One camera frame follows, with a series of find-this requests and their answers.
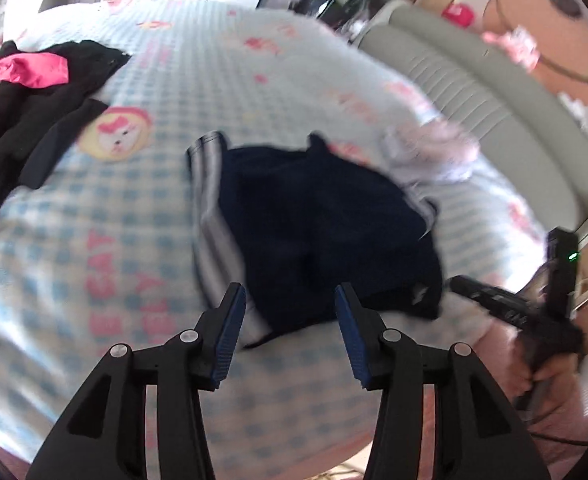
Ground cartoon face wall decal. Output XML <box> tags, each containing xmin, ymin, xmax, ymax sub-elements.
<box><xmin>478</xmin><ymin>0</ymin><xmax>588</xmax><ymax>106</ymax></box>

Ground blue checkered printed blanket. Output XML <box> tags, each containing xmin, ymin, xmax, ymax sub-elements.
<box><xmin>0</xmin><ymin>0</ymin><xmax>547</xmax><ymax>466</ymax></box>

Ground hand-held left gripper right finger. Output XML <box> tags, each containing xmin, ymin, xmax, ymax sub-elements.
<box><xmin>335</xmin><ymin>282</ymin><xmax>549</xmax><ymax>480</ymax></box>

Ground pink white plush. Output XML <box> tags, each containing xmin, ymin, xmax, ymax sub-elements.
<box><xmin>482</xmin><ymin>27</ymin><xmax>542</xmax><ymax>72</ymax></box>

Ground pink garment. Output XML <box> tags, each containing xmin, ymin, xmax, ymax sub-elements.
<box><xmin>0</xmin><ymin>54</ymin><xmax>70</xmax><ymax>103</ymax></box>

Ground grey padded headboard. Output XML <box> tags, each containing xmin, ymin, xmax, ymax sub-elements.
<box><xmin>356</xmin><ymin>0</ymin><xmax>588</xmax><ymax>233</ymax></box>

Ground small pink white cloth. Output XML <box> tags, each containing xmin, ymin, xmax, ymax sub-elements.
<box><xmin>381</xmin><ymin>122</ymin><xmax>480</xmax><ymax>186</ymax></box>

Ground black clothing pile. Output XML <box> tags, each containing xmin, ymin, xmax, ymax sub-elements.
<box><xmin>0</xmin><ymin>40</ymin><xmax>132</xmax><ymax>241</ymax></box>

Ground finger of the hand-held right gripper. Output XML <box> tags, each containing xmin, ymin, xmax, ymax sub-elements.
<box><xmin>448</xmin><ymin>275</ymin><xmax>532</xmax><ymax>328</ymax></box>

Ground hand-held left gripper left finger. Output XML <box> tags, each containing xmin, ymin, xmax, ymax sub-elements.
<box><xmin>25</xmin><ymin>282</ymin><xmax>247</xmax><ymax>480</ymax></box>

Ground person's right hand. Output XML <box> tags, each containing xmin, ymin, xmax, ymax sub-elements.
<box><xmin>511</xmin><ymin>347</ymin><xmax>582</xmax><ymax>411</ymax></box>

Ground navy shorts with white stripes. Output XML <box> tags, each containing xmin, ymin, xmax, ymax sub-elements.
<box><xmin>186</xmin><ymin>131</ymin><xmax>444</xmax><ymax>350</ymax></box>

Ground bright pink toy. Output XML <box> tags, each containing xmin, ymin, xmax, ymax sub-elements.
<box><xmin>441</xmin><ymin>2</ymin><xmax>476</xmax><ymax>26</ymax></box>

